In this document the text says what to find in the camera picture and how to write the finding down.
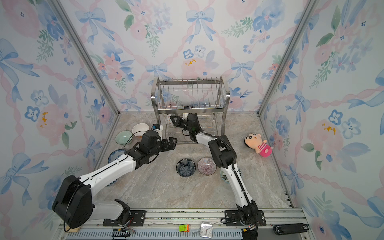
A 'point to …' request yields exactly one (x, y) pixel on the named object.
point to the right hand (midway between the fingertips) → (170, 116)
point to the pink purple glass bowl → (206, 166)
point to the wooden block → (72, 230)
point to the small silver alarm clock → (206, 230)
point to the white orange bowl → (140, 127)
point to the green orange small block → (184, 228)
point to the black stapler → (286, 229)
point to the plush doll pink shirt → (254, 141)
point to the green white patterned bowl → (169, 120)
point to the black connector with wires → (121, 232)
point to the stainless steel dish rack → (205, 96)
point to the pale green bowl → (122, 137)
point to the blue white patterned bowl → (115, 154)
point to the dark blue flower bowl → (186, 167)
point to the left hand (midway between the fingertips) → (172, 139)
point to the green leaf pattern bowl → (224, 176)
